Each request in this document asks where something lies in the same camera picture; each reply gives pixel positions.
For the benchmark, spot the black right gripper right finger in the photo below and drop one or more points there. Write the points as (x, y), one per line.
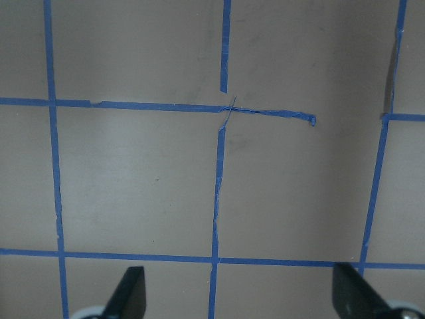
(354, 298)

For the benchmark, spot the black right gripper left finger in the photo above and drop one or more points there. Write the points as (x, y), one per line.
(129, 297)

